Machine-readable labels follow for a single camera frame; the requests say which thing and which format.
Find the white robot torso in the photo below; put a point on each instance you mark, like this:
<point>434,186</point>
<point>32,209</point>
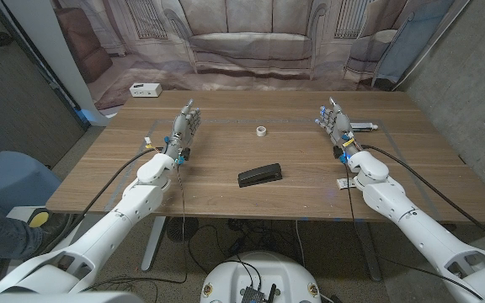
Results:
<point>263,273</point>

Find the grey table leg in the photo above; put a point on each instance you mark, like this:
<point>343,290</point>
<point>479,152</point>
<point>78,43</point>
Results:
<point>369,252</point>

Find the yellow foot pedal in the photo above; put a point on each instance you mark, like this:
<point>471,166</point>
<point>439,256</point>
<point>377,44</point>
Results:
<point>39,219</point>

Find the white table leg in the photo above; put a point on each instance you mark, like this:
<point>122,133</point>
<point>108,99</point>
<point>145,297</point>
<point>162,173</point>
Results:
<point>154,244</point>

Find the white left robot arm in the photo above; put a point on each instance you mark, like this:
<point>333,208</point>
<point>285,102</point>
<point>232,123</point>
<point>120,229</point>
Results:
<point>112,219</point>

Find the white power box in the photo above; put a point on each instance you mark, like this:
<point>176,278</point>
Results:
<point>145,90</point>

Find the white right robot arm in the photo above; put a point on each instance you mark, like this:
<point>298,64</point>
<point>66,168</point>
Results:
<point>415,227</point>

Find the round black floor fan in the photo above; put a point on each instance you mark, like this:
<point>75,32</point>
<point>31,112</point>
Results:
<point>175,229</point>

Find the white printed paper tag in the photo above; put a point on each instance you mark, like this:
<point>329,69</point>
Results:
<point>345,184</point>

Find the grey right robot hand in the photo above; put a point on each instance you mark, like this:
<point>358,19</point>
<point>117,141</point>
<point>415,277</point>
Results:
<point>338,125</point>

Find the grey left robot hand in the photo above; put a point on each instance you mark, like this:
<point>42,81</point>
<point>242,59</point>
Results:
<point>182,128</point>

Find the white tape roll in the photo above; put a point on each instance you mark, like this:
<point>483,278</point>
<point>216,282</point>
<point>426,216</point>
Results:
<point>261,131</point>

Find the printed sofa backdrop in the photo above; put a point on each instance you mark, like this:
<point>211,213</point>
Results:
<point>246,42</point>

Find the white toothpaste tube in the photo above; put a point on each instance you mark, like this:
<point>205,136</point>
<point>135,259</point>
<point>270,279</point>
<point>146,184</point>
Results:
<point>364,126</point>

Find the blue grey stool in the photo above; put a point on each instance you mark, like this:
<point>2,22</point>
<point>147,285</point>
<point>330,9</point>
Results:
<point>11,177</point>

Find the black torso electronics module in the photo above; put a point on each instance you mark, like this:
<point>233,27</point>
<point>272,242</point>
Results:
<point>253,294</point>

